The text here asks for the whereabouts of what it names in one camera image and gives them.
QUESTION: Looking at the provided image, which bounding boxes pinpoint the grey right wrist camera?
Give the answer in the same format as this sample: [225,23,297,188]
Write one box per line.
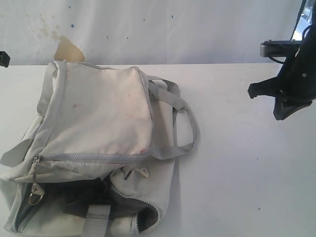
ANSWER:
[260,40,302,58]

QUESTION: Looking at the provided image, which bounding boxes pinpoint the white fabric backpack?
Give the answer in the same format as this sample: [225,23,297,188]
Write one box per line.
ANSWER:
[0,61,199,237]

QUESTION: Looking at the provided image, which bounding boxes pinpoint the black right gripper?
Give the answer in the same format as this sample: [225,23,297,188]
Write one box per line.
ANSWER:
[248,29,316,120]

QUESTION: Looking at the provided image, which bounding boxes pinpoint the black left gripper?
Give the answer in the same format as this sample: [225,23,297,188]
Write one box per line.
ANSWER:
[0,51,10,67]

